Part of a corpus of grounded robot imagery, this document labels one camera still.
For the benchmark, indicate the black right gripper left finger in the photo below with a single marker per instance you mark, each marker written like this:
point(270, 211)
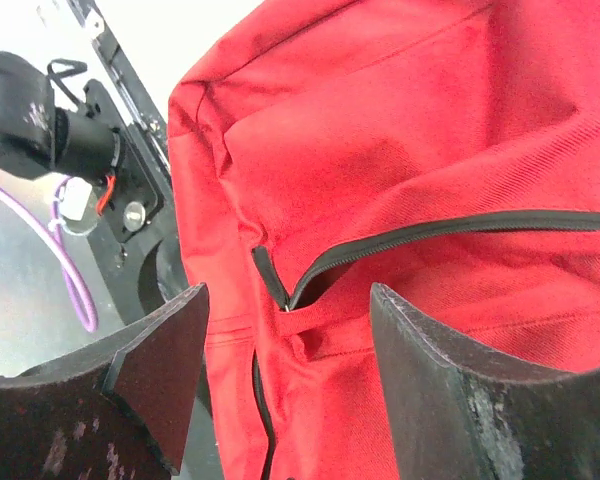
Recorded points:
point(118, 408)

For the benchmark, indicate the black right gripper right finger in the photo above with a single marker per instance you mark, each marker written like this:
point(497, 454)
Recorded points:
point(459, 409)

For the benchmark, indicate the red student backpack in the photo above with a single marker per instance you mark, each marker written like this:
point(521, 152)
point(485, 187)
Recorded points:
point(447, 149)

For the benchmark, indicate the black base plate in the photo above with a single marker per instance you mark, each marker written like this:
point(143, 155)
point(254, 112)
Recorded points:
point(135, 242)

